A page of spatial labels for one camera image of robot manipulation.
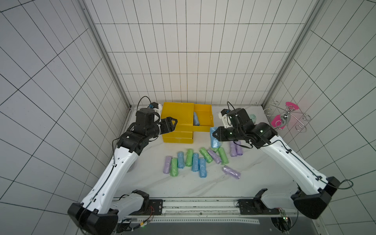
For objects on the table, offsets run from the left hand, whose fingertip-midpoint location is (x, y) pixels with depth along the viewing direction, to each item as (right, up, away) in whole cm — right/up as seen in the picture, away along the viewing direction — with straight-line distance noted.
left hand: (171, 125), depth 71 cm
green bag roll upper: (+26, -17, +21) cm, 38 cm away
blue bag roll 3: (+13, -25, +13) cm, 31 cm away
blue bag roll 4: (+17, -26, +13) cm, 33 cm away
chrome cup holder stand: (+61, +4, +7) cm, 61 cm away
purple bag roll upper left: (+37, -17, +21) cm, 46 cm away
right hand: (+22, -3, +1) cm, 22 cm away
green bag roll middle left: (+9, -21, +17) cm, 29 cm away
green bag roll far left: (0, -26, +14) cm, 29 cm away
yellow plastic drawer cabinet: (+10, +4, +13) cm, 17 cm away
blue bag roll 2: (+4, -24, +14) cm, 28 cm away
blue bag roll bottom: (+13, +2, +16) cm, 21 cm away
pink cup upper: (+71, +12, +17) cm, 74 cm away
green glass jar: (+54, +4, +27) cm, 60 cm away
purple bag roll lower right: (+34, -28, +12) cm, 45 cm away
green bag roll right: (+31, -22, +18) cm, 42 cm away
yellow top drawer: (+19, +6, +22) cm, 30 cm away
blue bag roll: (+22, -8, -3) cm, 23 cm away
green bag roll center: (+20, -20, +18) cm, 34 cm away
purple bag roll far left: (-4, -25, +15) cm, 29 cm away
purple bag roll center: (+25, -20, +18) cm, 37 cm away
